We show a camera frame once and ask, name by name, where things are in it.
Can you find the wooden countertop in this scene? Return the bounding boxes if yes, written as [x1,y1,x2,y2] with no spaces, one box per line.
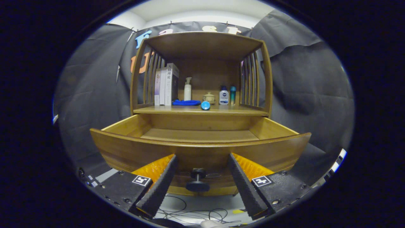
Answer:
[134,104,269,116]

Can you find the thin black floor cables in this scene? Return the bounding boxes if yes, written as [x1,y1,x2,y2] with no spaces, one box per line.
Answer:
[155,195,242,227]

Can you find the black power strip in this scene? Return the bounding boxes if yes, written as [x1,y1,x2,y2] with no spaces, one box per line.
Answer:
[78,168,108,190]

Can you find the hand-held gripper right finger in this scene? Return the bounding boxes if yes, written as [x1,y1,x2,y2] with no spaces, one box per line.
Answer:
[228,153,312,220]

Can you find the wooden drawer with black knob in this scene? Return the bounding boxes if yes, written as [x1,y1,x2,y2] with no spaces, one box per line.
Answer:
[90,113,312,193]

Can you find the lavender book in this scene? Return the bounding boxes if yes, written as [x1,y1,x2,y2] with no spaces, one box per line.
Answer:
[154,70,161,106]

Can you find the white lotion bottle blue cap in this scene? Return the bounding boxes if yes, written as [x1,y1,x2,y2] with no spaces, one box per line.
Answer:
[219,86,229,105]

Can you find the white rounded object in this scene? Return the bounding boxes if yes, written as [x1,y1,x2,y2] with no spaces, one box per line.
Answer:
[200,220,228,228]

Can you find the white book with dark cover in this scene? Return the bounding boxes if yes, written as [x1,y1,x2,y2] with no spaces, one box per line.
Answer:
[165,63,180,106]

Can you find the white pump bottle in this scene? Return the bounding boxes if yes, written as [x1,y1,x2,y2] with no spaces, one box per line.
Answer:
[184,77,192,101]

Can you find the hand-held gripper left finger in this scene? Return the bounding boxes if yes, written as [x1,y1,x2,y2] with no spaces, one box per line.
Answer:
[85,154,178,219]

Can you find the wooden cabinet with slatted hutch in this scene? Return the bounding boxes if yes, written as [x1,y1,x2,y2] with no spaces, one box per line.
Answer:
[130,31,273,197]

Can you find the blue folded cloth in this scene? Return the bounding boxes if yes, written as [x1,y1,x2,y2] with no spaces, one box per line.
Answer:
[172,99,202,106]

